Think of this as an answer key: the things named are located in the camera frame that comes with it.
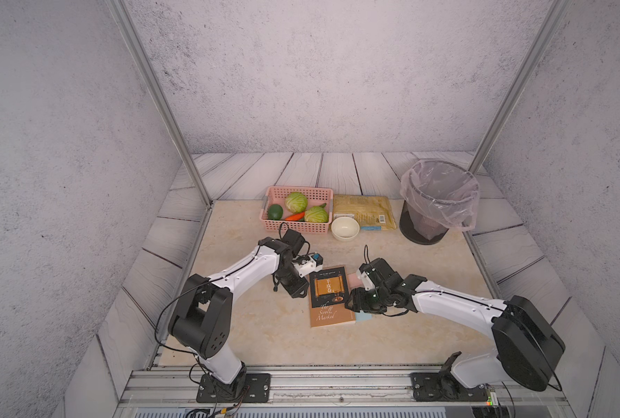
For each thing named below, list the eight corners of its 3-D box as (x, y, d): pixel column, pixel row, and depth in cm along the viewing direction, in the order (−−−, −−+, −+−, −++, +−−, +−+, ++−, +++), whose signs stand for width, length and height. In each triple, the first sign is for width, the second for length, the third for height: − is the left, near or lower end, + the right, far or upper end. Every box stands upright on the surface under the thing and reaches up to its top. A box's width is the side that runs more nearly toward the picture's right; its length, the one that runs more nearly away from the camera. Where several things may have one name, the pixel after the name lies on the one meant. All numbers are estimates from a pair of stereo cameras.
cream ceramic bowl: (331, 244, 108) (332, 236, 104) (331, 224, 115) (331, 216, 111) (359, 244, 107) (361, 236, 104) (357, 224, 114) (358, 216, 111)
